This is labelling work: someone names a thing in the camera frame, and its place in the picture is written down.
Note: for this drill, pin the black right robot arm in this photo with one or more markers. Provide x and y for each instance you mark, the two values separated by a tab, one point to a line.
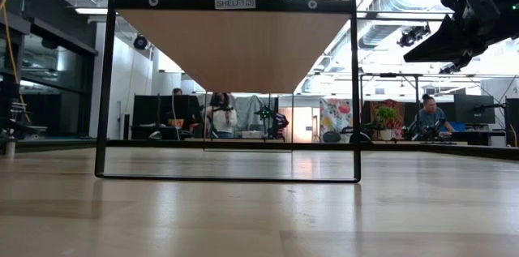
509	18

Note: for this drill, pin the green plant white pot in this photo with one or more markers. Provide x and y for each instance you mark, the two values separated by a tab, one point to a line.
387	117

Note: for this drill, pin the black background robot arm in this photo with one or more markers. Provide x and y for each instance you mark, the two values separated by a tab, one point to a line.
265	113

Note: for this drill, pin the round black speaker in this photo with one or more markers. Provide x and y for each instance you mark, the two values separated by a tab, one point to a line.
140	42

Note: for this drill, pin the black partition panel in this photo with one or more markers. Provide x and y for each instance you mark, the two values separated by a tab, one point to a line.
150	111

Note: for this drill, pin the black metal stand frame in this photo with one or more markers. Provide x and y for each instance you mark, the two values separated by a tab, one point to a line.
389	75

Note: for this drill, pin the red patterned curtain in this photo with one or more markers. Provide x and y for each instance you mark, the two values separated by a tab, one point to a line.
399	105

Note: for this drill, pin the floral patterned curtain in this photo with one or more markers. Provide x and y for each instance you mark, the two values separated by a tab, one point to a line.
335	115

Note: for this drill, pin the grey hanging sheet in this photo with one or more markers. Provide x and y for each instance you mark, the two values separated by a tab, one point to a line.
249	109

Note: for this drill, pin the black computer monitor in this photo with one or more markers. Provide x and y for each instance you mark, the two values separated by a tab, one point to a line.
513	121
474	109

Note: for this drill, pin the black spotlight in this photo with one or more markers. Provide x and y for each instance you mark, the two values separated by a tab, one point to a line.
413	36
450	68

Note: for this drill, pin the white shelf label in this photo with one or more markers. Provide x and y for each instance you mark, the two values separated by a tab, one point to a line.
235	3

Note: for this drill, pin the wooden shelf black metal frame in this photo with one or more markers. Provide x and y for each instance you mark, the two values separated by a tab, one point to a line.
235	46

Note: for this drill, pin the person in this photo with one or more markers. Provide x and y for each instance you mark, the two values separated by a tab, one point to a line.
177	91
431	117
223	121

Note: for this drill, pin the grey tray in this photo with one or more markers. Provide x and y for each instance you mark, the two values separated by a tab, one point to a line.
34	130

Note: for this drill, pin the small white cylinder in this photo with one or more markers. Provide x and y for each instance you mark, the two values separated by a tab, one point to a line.
10	149

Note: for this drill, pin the blue bin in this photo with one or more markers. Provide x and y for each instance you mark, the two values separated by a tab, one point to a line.
460	126

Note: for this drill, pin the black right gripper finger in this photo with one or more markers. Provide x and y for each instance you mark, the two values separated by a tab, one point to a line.
442	46

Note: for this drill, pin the black metal table frame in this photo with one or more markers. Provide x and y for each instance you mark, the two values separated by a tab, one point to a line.
243	144

